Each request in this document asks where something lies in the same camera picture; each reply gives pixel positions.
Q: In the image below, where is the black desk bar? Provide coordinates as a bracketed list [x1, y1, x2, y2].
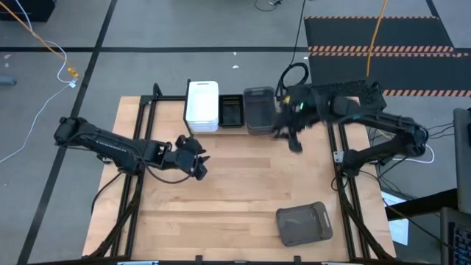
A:
[384, 188, 459, 222]

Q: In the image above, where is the black keyboard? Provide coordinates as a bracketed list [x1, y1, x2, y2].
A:
[440, 207, 471, 265]

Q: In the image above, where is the white paper sheet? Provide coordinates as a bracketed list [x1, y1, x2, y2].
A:
[380, 190, 410, 247]

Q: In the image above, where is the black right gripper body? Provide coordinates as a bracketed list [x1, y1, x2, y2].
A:
[275, 86, 333, 130]

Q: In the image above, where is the black box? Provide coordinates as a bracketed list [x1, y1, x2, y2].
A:
[0, 0, 57, 22]

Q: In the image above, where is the long white floor cable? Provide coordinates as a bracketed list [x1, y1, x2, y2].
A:
[0, 0, 79, 163]

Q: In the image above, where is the short white cable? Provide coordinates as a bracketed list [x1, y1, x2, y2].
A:
[392, 144, 436, 165]

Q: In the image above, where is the black coiled cable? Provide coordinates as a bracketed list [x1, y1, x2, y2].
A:
[279, 0, 309, 91]

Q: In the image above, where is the yellow hanging cable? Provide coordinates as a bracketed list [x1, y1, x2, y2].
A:
[366, 0, 389, 77]

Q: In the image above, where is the black slotted plastic basket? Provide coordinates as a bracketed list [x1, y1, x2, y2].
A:
[218, 94, 245, 129]

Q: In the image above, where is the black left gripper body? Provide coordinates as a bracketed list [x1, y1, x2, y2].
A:
[171, 134, 205, 174]

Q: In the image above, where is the thin black floor cable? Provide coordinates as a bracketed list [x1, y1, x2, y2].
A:
[253, 0, 285, 13]

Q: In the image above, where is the black hazard striped floor mat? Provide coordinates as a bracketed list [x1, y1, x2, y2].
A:
[308, 51, 471, 98]
[303, 15, 456, 53]

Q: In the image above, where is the black perforated computer case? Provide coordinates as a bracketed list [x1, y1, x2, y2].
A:
[286, 78, 388, 113]

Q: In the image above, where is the grey monitor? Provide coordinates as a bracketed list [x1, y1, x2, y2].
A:
[453, 107, 471, 216]

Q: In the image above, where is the yellow floor cable with plug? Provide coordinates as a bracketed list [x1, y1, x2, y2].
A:
[0, 0, 80, 79]

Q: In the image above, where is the black metal wooden shelf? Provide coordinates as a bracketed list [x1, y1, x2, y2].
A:
[183, 79, 285, 138]

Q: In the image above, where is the black aluminium rig frame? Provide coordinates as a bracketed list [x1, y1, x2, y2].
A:
[88, 83, 394, 265]

